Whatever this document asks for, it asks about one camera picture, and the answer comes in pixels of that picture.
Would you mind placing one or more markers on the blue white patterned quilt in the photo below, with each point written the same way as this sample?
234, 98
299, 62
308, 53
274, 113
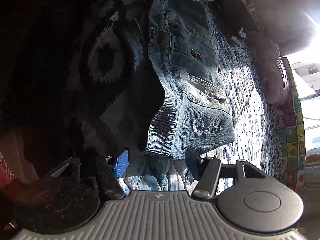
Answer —
102, 121

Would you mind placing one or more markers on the cluttered bedside shelf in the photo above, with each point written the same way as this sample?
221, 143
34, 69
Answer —
237, 13

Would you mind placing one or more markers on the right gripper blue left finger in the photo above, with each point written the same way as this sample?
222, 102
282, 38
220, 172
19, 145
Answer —
110, 169

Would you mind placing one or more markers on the blue denim jacket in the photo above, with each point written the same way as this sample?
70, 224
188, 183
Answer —
177, 89

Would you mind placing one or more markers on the colourful alphabet foam mat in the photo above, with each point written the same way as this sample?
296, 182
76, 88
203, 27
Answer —
292, 136

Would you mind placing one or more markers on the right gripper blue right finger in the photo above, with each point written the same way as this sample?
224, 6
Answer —
206, 171

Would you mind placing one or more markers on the pink pillow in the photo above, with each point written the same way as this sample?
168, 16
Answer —
270, 68

